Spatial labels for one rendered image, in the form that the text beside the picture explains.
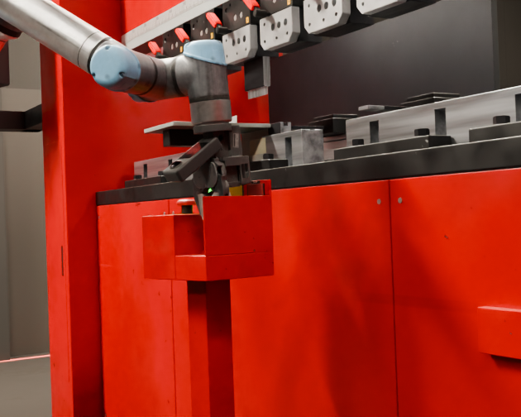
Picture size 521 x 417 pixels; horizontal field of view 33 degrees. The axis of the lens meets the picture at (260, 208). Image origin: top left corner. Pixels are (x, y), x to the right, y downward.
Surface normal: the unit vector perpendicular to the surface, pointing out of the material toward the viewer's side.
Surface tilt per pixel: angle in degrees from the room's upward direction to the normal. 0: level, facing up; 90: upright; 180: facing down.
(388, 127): 90
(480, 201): 90
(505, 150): 90
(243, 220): 90
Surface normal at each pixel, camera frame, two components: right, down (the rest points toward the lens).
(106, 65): -0.38, 0.00
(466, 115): -0.87, 0.03
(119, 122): 0.49, -0.03
